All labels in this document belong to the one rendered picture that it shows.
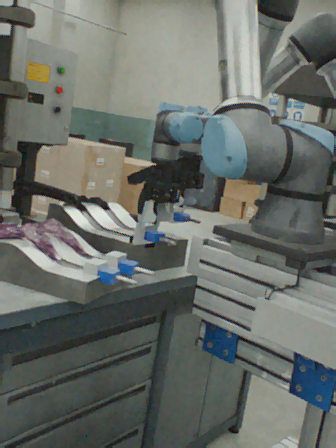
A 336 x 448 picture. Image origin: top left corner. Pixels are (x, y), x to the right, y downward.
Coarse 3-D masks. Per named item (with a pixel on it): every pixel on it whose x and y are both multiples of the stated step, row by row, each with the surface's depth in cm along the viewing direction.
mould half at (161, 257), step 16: (48, 208) 171; (64, 208) 167; (96, 208) 177; (112, 208) 182; (64, 224) 167; (80, 224) 164; (112, 224) 173; (128, 224) 179; (96, 240) 158; (112, 240) 154; (128, 240) 154; (128, 256) 151; (144, 256) 154; (160, 256) 160; (176, 256) 167
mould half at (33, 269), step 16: (0, 240) 132; (16, 240) 131; (80, 240) 149; (0, 256) 129; (16, 256) 128; (32, 256) 127; (64, 256) 136; (80, 256) 141; (96, 256) 145; (0, 272) 130; (16, 272) 128; (32, 272) 126; (48, 272) 125; (64, 272) 126; (80, 272) 128; (32, 288) 127; (48, 288) 125; (64, 288) 124; (80, 288) 122; (96, 288) 127; (112, 288) 135
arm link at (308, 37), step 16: (320, 16) 149; (304, 32) 148; (320, 32) 147; (288, 48) 151; (304, 48) 148; (320, 48) 149; (272, 64) 152; (288, 64) 151; (304, 64) 153; (272, 80) 153; (208, 112) 159
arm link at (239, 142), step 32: (224, 0) 111; (256, 0) 113; (224, 32) 109; (256, 32) 110; (224, 64) 108; (256, 64) 108; (224, 96) 106; (256, 96) 105; (224, 128) 100; (256, 128) 101; (224, 160) 101; (256, 160) 101
